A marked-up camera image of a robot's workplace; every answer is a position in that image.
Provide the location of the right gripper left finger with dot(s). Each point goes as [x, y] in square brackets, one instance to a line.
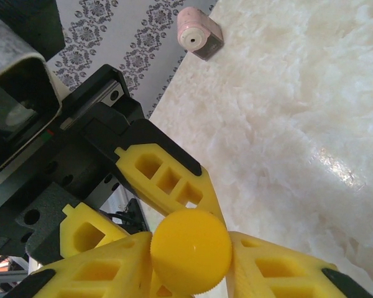
[81, 273]

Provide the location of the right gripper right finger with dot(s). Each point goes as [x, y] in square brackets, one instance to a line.
[283, 279]

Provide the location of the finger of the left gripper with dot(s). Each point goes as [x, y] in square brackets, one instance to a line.
[202, 186]
[71, 223]

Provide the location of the yellow glue stick cap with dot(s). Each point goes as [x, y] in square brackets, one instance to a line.
[189, 248]

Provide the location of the pink pencil sharpener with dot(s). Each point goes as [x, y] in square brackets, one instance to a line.
[199, 34]

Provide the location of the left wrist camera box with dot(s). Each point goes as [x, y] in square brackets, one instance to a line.
[18, 102]

